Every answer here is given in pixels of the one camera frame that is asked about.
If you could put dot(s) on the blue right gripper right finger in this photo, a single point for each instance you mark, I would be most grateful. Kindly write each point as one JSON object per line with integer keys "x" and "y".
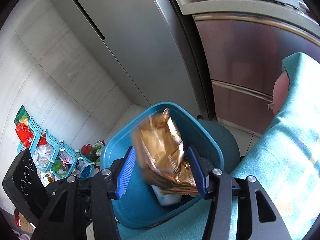
{"x": 198, "y": 166}

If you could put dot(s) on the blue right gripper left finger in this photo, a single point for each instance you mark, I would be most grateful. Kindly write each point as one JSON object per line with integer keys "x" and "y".
{"x": 124, "y": 172}

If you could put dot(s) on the gold foil snack wrapper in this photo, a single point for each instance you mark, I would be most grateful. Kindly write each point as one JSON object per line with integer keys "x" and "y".
{"x": 161, "y": 157}

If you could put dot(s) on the teal plastic trash bin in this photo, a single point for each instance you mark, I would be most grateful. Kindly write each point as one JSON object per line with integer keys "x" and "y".
{"x": 139, "y": 207}

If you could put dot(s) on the kitchen counter with cabinets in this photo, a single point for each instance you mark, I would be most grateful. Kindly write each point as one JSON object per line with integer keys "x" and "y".
{"x": 244, "y": 42}

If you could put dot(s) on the teal patterned tablecloth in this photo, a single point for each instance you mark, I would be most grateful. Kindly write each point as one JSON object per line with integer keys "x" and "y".
{"x": 285, "y": 160}

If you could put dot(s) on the grey double door refrigerator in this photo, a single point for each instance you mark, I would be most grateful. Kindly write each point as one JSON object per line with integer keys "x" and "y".
{"x": 152, "y": 51}

